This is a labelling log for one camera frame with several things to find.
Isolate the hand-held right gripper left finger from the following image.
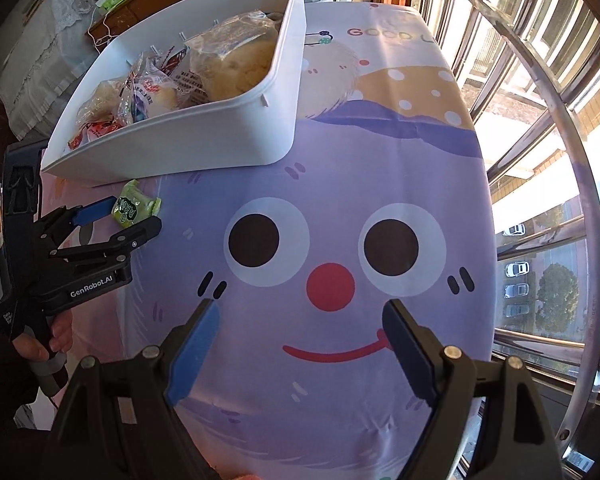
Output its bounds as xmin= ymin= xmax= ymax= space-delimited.
xmin=50 ymin=298 xmax=221 ymax=480

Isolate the red white snack packet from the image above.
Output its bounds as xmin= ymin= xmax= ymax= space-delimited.
xmin=67 ymin=120 xmax=123 ymax=151

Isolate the person's left hand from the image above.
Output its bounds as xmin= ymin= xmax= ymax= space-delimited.
xmin=10 ymin=310 xmax=74 ymax=362

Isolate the metal window grille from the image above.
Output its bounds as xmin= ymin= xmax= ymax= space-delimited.
xmin=410 ymin=0 xmax=600 ymax=480

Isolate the white plastic bin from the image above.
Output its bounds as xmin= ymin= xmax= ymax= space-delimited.
xmin=40 ymin=0 xmax=308 ymax=188

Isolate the clear bun packet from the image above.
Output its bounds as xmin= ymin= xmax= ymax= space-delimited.
xmin=77 ymin=80 xmax=131 ymax=131

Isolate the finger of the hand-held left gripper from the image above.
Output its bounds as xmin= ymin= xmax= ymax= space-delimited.
xmin=32 ymin=196 xmax=118 ymax=248
xmin=50 ymin=216 xmax=163 ymax=271

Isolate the green snack packet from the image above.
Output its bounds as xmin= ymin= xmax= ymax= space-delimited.
xmin=109 ymin=180 xmax=163 ymax=226

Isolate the pale bread packet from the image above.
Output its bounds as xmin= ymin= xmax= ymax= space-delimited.
xmin=130 ymin=72 xmax=201 ymax=121

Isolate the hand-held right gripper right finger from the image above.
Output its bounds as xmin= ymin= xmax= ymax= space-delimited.
xmin=381 ymin=298 xmax=566 ymax=480

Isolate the cartoon printed tablecloth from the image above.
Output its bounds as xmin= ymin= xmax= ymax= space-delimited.
xmin=40 ymin=2 xmax=498 ymax=480

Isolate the tree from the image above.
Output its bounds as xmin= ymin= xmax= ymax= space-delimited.
xmin=535 ymin=262 xmax=586 ymax=333

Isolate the large clear bread packet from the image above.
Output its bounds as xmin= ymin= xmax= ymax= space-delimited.
xmin=187 ymin=10 xmax=283 ymax=106

